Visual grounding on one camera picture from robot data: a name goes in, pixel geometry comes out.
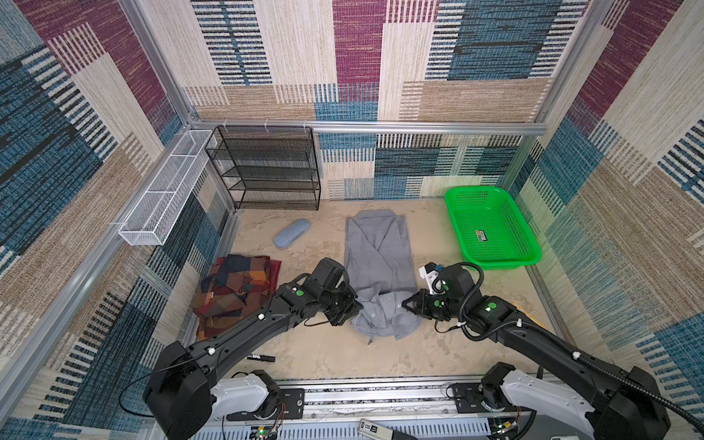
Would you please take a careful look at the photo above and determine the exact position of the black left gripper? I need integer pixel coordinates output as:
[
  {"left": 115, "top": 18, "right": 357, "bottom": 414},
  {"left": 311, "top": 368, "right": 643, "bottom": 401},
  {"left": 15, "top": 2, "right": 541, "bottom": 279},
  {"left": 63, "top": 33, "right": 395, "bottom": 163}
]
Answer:
[{"left": 318, "top": 280, "right": 365, "bottom": 326}]

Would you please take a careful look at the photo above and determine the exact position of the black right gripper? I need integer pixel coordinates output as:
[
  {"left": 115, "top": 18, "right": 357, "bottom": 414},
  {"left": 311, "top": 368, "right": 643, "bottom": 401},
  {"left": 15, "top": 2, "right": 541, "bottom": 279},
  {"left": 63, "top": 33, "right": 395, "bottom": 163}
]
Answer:
[{"left": 400, "top": 289, "right": 465, "bottom": 321}]

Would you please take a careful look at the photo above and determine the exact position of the grey long sleeve shirt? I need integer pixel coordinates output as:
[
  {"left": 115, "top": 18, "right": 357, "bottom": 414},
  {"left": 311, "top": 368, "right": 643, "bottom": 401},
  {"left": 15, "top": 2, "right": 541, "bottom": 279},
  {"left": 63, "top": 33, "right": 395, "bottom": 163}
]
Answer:
[{"left": 345, "top": 209, "right": 421, "bottom": 340}]

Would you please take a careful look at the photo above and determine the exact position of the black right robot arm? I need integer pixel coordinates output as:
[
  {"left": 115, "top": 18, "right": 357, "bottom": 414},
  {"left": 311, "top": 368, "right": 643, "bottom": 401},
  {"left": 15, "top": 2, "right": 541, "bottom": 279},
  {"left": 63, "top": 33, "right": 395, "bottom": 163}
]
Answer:
[{"left": 401, "top": 262, "right": 671, "bottom": 439}]

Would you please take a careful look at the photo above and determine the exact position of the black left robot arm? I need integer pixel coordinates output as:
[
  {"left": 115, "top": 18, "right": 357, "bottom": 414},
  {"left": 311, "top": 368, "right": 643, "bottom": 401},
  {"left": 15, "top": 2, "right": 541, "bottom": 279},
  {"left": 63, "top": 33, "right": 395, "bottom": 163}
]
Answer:
[{"left": 143, "top": 258, "right": 362, "bottom": 439}]

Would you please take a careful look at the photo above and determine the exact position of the blue fabric glasses case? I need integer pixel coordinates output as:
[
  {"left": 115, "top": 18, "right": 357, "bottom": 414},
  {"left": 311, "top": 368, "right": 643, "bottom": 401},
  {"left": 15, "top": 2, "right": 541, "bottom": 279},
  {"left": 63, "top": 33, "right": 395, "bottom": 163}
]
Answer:
[{"left": 273, "top": 218, "right": 311, "bottom": 249}]

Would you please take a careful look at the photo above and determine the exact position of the green plastic basket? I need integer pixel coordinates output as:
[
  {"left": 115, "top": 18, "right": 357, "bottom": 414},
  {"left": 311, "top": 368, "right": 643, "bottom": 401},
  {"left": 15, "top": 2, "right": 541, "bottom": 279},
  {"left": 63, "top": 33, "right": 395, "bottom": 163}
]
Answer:
[{"left": 444, "top": 186, "right": 543, "bottom": 271}]

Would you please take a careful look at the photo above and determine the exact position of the black marker pen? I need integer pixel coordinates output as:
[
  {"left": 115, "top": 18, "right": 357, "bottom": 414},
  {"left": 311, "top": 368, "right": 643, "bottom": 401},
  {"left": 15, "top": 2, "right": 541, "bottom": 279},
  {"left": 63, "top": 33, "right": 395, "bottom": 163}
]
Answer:
[{"left": 247, "top": 354, "right": 276, "bottom": 363}]

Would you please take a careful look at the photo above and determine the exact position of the maroon folded shirt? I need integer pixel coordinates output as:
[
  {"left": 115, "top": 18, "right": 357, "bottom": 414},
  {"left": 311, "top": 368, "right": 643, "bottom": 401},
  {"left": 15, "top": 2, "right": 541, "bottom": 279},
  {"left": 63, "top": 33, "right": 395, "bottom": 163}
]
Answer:
[{"left": 193, "top": 255, "right": 282, "bottom": 342}]

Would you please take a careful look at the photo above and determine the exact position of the multicolour patchwork folded shirt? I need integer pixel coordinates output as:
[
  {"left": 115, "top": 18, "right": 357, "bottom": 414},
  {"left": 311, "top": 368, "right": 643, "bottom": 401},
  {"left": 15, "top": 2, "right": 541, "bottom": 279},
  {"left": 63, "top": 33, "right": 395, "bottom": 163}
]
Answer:
[{"left": 193, "top": 254, "right": 273, "bottom": 337}]

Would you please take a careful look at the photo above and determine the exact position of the black corrugated right cable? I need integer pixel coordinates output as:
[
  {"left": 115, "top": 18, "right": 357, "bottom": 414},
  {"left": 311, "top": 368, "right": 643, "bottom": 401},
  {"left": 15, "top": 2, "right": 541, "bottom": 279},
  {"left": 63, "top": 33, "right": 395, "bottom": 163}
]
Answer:
[{"left": 431, "top": 261, "right": 704, "bottom": 436}]

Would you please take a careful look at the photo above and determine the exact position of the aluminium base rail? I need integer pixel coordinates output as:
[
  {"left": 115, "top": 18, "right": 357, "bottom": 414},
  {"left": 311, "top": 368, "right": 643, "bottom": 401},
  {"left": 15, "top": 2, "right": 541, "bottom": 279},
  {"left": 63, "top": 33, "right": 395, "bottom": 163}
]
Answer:
[{"left": 142, "top": 376, "right": 606, "bottom": 440}]

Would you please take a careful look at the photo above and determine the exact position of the black wire mesh shelf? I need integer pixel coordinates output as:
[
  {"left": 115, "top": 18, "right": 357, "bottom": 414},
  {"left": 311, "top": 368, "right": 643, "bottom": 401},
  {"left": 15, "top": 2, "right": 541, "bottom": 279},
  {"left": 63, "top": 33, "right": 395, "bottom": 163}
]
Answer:
[{"left": 205, "top": 126, "right": 322, "bottom": 211}]

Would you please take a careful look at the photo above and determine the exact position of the white wire mesh basket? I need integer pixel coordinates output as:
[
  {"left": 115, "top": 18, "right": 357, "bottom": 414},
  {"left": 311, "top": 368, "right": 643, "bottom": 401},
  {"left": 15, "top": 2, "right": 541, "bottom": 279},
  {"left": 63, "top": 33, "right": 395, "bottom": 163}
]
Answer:
[{"left": 118, "top": 130, "right": 212, "bottom": 247}]

